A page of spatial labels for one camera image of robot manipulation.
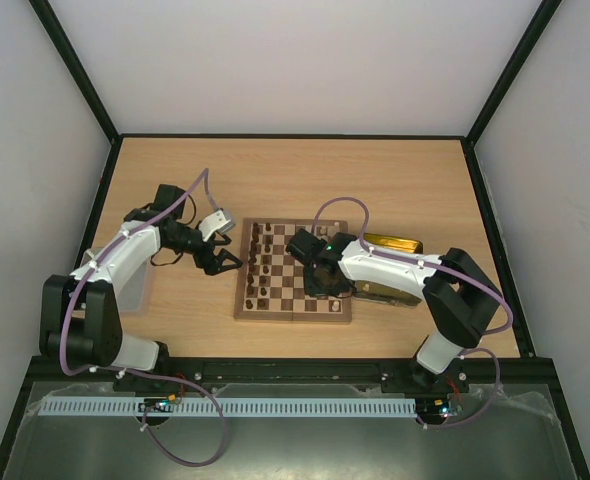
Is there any wooden folding chess board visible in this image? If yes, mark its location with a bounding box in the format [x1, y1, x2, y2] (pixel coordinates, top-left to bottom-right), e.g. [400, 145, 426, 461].
[233, 218, 352, 324]

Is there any black frame rail front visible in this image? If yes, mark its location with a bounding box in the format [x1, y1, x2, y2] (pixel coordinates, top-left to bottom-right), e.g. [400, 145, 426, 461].
[25, 356, 559, 396]

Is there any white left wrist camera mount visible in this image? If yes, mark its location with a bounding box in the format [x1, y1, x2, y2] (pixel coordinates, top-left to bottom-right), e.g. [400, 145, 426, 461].
[197, 208, 236, 242]

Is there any clear plastic container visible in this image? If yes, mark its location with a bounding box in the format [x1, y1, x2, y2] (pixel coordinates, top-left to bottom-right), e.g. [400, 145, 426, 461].
[79, 247, 153, 314]

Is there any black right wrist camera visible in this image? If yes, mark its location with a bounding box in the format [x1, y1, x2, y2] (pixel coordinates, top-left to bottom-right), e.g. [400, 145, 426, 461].
[285, 228, 327, 266]

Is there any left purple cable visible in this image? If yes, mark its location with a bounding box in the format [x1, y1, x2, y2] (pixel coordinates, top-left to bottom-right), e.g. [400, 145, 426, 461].
[58, 167, 227, 466]

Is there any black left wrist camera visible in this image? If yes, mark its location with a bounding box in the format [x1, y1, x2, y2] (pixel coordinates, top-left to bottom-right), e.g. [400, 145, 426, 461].
[150, 184, 186, 220]

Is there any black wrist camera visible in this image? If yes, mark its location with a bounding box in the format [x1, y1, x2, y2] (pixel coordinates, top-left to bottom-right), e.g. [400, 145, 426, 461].
[150, 184, 186, 220]
[285, 228, 327, 266]

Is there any grey slotted cable duct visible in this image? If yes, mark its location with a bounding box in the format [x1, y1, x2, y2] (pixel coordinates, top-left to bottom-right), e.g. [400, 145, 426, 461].
[38, 396, 416, 418]

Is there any gold metal tray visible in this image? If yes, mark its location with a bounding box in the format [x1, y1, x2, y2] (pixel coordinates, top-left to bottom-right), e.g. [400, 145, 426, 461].
[354, 233, 424, 308]

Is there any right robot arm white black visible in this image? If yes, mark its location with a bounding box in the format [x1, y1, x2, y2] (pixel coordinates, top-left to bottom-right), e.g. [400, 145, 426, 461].
[286, 228, 502, 392]

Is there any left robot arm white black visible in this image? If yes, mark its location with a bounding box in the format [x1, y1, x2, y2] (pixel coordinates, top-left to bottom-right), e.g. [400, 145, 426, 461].
[39, 209, 242, 375]

